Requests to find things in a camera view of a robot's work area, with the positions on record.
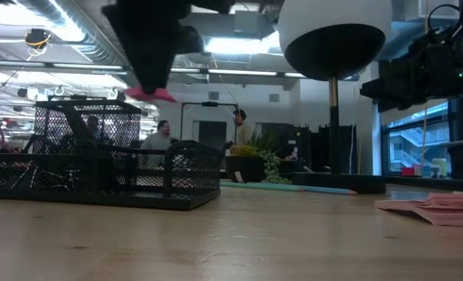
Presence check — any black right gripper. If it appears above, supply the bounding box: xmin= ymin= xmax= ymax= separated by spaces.
xmin=359 ymin=30 xmax=463 ymax=113

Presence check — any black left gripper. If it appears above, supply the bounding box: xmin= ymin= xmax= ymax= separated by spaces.
xmin=102 ymin=0 xmax=205 ymax=94

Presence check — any pink eraser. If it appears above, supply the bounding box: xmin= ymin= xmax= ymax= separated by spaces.
xmin=124 ymin=86 xmax=178 ymax=105

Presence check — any black marker pen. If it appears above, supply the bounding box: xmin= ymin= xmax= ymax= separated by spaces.
xmin=61 ymin=105 xmax=99 ymax=155

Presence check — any light blue pen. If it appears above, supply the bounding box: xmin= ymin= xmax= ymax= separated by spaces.
xmin=299 ymin=185 xmax=358 ymax=196

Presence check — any pink sticky note pad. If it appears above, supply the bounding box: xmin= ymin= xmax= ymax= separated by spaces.
xmin=374 ymin=191 xmax=463 ymax=228

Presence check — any black mesh desk organizer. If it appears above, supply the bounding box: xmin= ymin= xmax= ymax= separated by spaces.
xmin=0 ymin=99 xmax=224 ymax=212

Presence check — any black binder clip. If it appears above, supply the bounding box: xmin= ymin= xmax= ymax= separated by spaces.
xmin=47 ymin=169 xmax=82 ymax=190
xmin=12 ymin=163 xmax=39 ymax=189

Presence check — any teal pen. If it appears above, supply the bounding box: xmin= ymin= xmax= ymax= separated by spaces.
xmin=219 ymin=180 xmax=308 ymax=193

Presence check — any black partition cabinet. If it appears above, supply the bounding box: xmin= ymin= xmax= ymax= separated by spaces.
xmin=308 ymin=123 xmax=358 ymax=175

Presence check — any white globe table lamp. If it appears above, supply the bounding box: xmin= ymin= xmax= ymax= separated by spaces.
xmin=276 ymin=0 xmax=394 ymax=195

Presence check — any person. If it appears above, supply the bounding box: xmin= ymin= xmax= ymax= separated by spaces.
xmin=85 ymin=115 xmax=113 ymax=145
xmin=140 ymin=119 xmax=178 ymax=151
xmin=230 ymin=108 xmax=256 ymax=148

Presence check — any pale green cup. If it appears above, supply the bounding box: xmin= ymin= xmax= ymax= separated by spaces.
xmin=432 ymin=158 xmax=449 ymax=179

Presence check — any potted succulent plant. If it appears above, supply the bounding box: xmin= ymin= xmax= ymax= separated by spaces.
xmin=225 ymin=130 xmax=294 ymax=185

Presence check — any black aluminium table frame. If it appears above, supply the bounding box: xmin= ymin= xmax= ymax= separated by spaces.
xmin=385 ymin=95 xmax=463 ymax=193

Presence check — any ceiling device with yellow cable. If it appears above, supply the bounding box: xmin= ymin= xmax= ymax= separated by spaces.
xmin=23 ymin=28 xmax=53 ymax=50

